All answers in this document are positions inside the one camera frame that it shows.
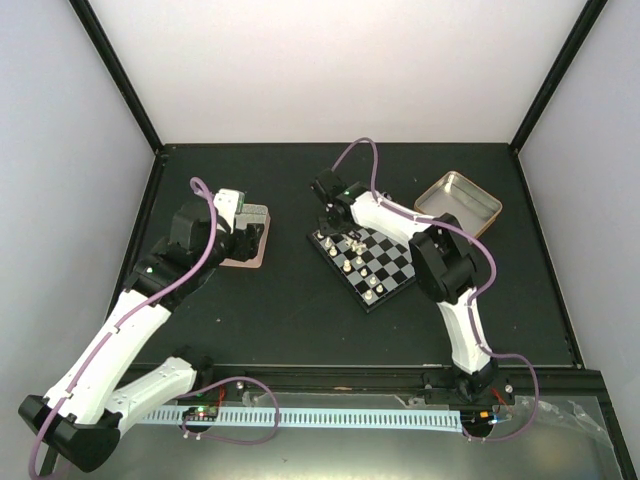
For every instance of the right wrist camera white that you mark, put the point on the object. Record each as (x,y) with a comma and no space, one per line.
(327,185)

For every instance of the right circuit board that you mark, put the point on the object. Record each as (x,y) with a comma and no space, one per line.
(484,417)

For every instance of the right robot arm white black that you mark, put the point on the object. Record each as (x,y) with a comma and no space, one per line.
(445,266)

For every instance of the checkered chess board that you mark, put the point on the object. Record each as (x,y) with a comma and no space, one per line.
(385,259)

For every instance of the light blue slotted cable duct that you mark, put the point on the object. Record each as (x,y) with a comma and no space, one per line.
(318,418)

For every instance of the silver tin tray pink rim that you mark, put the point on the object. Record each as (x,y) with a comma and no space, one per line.
(251,213)

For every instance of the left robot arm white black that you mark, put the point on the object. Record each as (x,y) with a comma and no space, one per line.
(86,413)

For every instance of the gold tin box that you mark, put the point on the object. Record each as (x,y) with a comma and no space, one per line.
(474,208)

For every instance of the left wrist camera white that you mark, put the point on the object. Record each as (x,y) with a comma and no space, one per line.
(228,204)

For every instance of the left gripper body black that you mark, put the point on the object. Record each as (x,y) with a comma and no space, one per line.
(245,247)

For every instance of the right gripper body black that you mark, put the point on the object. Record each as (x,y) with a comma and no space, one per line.
(331,226)

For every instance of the black mounting rail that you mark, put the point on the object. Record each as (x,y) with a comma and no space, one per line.
(435,384)

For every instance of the left circuit board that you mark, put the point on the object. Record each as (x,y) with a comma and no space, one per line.
(201,413)

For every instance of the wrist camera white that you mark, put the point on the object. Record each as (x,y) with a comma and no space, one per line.
(228,204)
(327,185)

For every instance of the circuit board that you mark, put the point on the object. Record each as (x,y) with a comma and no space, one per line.
(484,417)
(201,413)

